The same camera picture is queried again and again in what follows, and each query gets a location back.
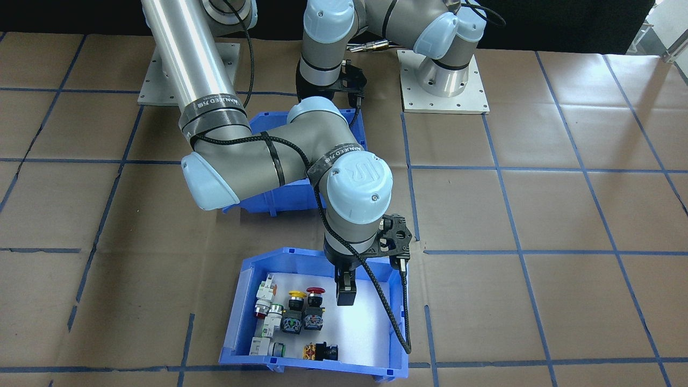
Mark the blue plastic push-button bin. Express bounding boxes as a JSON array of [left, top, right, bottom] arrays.
[[219, 247, 409, 382]]

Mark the blue plastic battery bin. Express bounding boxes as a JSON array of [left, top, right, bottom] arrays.
[[221, 107, 367, 217]]

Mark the red mushroom push button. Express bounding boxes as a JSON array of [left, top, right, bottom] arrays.
[[303, 286, 327, 331]]

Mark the white foam sheet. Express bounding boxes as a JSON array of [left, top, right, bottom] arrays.
[[250, 271, 401, 366]]

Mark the yellow mushroom push button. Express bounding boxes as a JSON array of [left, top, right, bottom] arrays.
[[281, 289, 306, 335]]

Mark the green push button white block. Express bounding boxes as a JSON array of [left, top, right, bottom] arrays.
[[262, 303, 285, 338], [249, 336, 285, 358]]

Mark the red push button white block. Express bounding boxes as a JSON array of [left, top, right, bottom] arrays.
[[254, 273, 277, 320]]

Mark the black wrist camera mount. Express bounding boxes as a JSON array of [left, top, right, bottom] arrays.
[[376, 214, 413, 269], [340, 59, 369, 108]]

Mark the black selector switch yellow block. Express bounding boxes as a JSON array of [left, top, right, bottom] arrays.
[[303, 342, 340, 362]]

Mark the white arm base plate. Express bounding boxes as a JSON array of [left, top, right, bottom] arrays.
[[397, 49, 490, 114], [138, 43, 241, 106]]

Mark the metal frame bar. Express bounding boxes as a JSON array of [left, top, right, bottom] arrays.
[[626, 0, 688, 64]]

